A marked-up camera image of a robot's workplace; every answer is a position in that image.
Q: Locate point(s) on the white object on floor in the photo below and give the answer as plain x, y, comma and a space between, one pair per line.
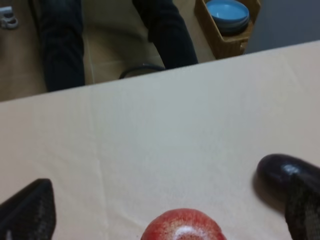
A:
8, 20

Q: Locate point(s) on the stacked blue plates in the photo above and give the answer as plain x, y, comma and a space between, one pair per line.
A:
230, 16

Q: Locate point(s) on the person's dark trouser legs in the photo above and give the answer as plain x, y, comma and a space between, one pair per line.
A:
62, 47

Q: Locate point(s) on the purple eggplant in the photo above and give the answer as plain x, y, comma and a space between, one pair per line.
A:
272, 178

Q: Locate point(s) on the wooden box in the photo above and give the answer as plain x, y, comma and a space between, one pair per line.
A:
226, 45

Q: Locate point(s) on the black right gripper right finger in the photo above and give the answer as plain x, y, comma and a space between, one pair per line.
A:
302, 209

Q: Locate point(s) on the red apple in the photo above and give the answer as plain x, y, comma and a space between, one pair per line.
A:
183, 224

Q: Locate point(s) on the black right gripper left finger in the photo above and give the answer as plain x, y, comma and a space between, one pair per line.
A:
30, 214

